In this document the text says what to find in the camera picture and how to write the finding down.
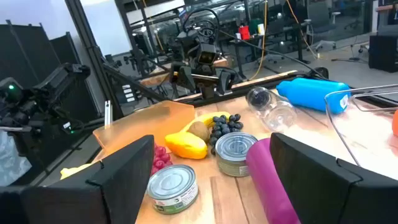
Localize picture label food can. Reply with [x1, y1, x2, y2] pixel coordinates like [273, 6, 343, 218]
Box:
[215, 131, 258, 177]

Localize short silver extrusion post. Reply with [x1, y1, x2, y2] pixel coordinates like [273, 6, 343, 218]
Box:
[104, 100, 112, 130]

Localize yellow hanging cable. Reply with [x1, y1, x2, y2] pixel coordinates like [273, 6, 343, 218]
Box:
[248, 0, 269, 81]

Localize magenta plastic bottle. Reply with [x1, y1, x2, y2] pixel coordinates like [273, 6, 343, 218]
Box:
[245, 138, 302, 224]

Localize blue plastic bottle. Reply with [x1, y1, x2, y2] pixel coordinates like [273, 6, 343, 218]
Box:
[275, 77, 351, 115]

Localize green label tuna can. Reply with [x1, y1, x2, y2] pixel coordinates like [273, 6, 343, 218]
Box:
[146, 164, 199, 215]

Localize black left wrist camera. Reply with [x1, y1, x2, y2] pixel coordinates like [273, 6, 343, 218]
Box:
[196, 42, 218, 67]

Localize black partition panel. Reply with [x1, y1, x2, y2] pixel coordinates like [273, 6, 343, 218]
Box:
[49, 32, 105, 124]
[0, 20, 62, 91]

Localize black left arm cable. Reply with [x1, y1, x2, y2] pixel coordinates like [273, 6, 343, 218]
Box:
[182, 7, 221, 40]

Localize grey office chair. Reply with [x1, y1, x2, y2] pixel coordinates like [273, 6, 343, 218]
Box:
[306, 0, 341, 51]

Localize clear bottle black cap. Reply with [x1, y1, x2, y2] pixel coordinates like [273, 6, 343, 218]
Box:
[245, 86, 298, 133]

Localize red toy grapes with leaf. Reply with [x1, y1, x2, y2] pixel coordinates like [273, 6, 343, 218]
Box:
[150, 143, 174, 177]

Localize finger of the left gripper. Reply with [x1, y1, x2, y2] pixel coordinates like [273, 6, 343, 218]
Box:
[216, 68, 238, 96]
[169, 61, 197, 93]

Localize clear plastic bag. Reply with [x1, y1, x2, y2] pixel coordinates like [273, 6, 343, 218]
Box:
[0, 130, 32, 187]

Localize dark blue toy grapes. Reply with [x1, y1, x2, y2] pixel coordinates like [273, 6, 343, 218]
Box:
[208, 113, 244, 156]

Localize clear plastic bin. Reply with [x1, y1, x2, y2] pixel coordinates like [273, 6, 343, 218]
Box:
[324, 83, 398, 181]

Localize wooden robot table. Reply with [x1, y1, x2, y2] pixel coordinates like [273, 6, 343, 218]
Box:
[139, 57, 230, 88]

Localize brown toy kiwi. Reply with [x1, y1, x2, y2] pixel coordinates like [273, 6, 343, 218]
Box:
[187, 121, 211, 143]

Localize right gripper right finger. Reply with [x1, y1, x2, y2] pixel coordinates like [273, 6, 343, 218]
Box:
[269, 133, 398, 224]

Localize black computer tower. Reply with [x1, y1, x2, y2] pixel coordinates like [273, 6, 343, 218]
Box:
[368, 33, 398, 73]

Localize yellow toy banana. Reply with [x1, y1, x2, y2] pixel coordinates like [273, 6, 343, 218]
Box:
[180, 111, 231, 133]

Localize black desk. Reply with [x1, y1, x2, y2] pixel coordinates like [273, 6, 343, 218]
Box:
[229, 26, 310, 78]

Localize orange translucent plastic bin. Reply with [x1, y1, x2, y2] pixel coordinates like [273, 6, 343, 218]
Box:
[92, 100, 196, 162]

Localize red canister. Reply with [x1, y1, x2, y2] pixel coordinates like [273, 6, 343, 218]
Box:
[238, 25, 251, 41]

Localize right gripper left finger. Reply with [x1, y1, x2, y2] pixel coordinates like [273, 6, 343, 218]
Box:
[0, 134, 155, 224]

